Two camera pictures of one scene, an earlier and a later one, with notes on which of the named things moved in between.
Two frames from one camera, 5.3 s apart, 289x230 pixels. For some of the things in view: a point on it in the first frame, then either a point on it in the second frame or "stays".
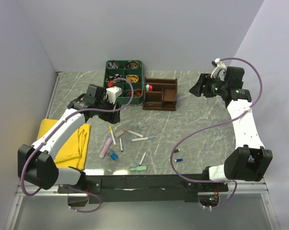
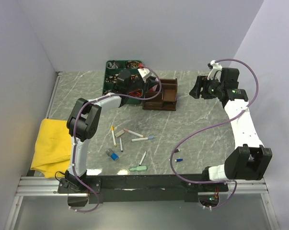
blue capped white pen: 142,138 stays
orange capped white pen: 134,133 stays
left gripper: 112,117 -> 151,82
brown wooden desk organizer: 164,96 stays
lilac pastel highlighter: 106,147 -> 154,88
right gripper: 204,79 stays
